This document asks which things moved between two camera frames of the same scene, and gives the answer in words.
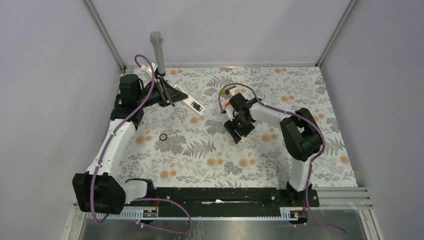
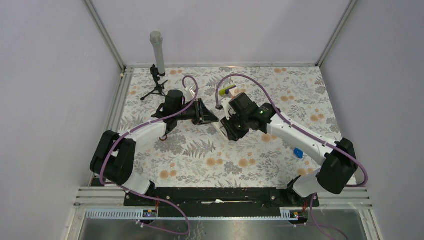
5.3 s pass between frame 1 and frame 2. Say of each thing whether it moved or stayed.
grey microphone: stayed
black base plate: stayed
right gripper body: stayed
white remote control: moved
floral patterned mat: stayed
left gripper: moved
